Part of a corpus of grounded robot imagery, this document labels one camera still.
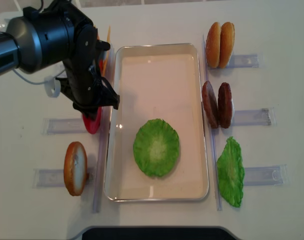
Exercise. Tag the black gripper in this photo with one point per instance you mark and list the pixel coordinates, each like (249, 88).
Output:
(84, 85)

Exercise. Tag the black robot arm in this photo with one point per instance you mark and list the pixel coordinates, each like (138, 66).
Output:
(29, 41)

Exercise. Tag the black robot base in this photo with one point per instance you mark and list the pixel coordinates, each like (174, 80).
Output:
(156, 233)

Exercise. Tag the bread bun half left rack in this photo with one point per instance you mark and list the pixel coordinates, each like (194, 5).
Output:
(75, 168)

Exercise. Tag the right orange cheese slice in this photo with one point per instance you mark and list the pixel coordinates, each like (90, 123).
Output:
(105, 61)

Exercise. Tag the green lettuce leaf on tray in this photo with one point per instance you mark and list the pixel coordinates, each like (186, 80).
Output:
(156, 148)

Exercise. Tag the left brown meat patty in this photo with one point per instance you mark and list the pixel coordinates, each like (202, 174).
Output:
(210, 105)

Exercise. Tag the brown meat patty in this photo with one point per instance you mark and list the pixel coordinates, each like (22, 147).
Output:
(210, 105)
(225, 106)

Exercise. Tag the right brown meat patty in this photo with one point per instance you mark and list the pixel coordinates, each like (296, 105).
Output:
(225, 106)

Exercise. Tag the green lettuce leaf in rack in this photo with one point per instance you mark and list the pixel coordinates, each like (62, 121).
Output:
(231, 173)

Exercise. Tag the white rectangular tray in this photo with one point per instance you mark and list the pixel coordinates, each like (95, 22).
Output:
(156, 82)

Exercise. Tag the left clear acrylic rack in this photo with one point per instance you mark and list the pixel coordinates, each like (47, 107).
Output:
(54, 178)

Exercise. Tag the clear acrylic rack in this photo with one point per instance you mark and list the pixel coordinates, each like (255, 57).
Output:
(254, 176)
(54, 178)

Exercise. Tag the left sesame bun half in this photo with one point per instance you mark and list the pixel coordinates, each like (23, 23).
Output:
(212, 48)

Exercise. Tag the right bun half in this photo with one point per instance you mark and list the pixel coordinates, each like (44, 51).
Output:
(226, 43)

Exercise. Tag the right clear acrylic rack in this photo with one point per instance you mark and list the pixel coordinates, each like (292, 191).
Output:
(254, 176)

